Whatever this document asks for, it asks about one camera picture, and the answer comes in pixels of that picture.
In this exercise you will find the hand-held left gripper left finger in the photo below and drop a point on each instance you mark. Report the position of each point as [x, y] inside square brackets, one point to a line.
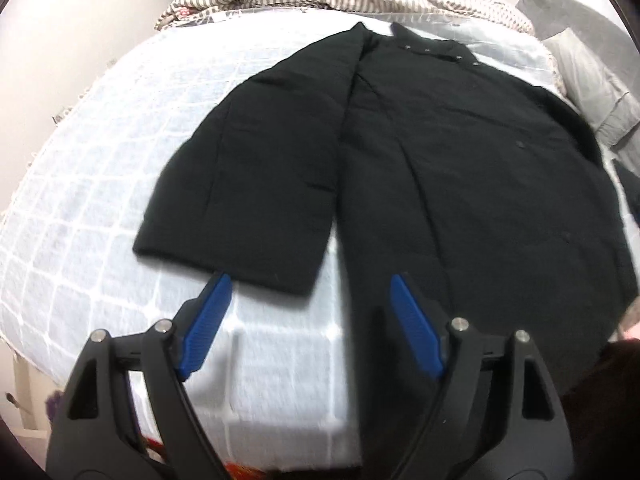
[207, 325]

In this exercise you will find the light grey pillow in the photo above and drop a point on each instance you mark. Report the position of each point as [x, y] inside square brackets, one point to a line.
[595, 90]

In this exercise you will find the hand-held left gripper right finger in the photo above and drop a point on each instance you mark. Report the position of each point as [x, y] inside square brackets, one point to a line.
[417, 330]

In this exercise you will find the black padded coat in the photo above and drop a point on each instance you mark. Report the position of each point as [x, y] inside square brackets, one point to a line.
[400, 160]

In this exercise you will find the dark grey pillow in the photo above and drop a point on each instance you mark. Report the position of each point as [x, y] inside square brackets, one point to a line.
[575, 15]

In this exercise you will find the person's right forearm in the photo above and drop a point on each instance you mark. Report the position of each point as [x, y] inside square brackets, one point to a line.
[605, 410]

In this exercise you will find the light blue checked bedspread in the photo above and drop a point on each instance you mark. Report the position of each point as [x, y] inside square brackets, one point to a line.
[100, 210]

